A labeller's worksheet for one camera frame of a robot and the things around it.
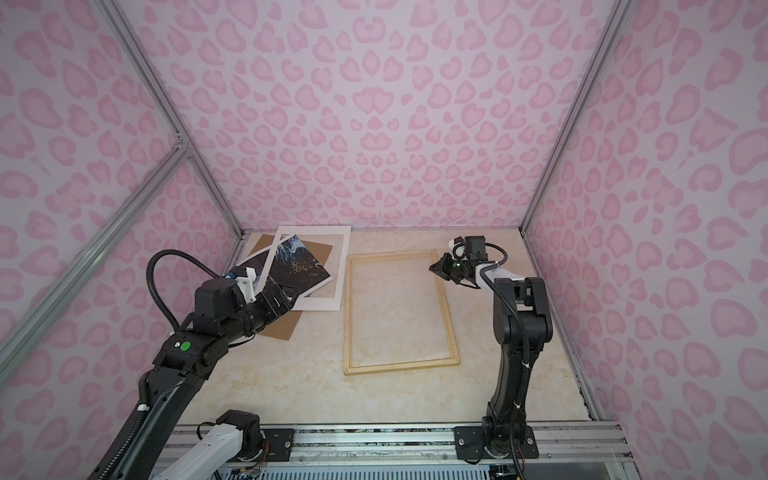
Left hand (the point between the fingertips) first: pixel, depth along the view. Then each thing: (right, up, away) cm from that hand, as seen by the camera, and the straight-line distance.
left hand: (290, 293), depth 72 cm
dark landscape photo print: (-12, +6, +38) cm, 41 cm away
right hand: (+38, +7, +27) cm, 47 cm away
